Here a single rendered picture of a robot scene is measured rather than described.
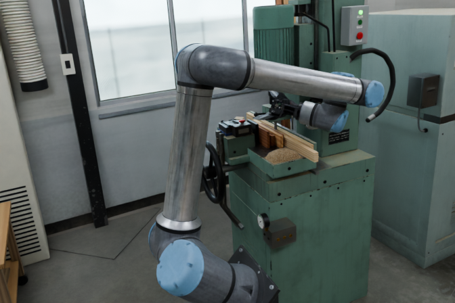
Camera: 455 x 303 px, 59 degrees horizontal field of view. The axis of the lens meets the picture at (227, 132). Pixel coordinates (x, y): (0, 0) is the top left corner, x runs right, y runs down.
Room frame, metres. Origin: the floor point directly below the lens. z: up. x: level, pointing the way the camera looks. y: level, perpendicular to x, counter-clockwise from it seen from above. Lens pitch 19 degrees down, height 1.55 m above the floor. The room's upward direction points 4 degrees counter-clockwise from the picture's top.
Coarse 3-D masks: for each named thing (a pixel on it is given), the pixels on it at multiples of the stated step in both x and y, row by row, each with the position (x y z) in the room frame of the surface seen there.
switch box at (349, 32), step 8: (344, 8) 1.76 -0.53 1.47; (352, 8) 1.73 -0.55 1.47; (360, 8) 1.75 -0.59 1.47; (368, 8) 1.76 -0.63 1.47; (344, 16) 1.76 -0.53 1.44; (352, 16) 1.73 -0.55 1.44; (344, 24) 1.76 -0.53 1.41; (352, 24) 1.73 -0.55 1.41; (344, 32) 1.76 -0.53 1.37; (352, 32) 1.73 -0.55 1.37; (344, 40) 1.76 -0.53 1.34; (352, 40) 1.73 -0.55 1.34
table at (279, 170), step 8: (256, 144) 1.73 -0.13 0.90; (248, 152) 1.68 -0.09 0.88; (256, 152) 1.63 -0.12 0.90; (264, 152) 1.62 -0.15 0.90; (232, 160) 1.64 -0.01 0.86; (240, 160) 1.65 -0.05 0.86; (248, 160) 1.67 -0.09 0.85; (256, 160) 1.61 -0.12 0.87; (264, 160) 1.54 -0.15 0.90; (296, 160) 1.52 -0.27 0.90; (304, 160) 1.53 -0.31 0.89; (264, 168) 1.55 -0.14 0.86; (272, 168) 1.48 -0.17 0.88; (280, 168) 1.49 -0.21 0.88; (288, 168) 1.50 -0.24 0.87; (296, 168) 1.52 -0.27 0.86; (304, 168) 1.53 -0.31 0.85; (312, 168) 1.55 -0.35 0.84; (272, 176) 1.48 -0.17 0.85; (280, 176) 1.49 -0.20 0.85
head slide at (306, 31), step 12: (300, 24) 1.77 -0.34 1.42; (312, 24) 1.78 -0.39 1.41; (300, 36) 1.75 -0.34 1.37; (312, 36) 1.78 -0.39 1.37; (300, 48) 1.75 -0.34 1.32; (312, 48) 1.78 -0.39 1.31; (300, 60) 1.75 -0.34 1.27; (312, 60) 1.78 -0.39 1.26; (288, 96) 1.83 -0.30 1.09; (300, 96) 1.75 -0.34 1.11
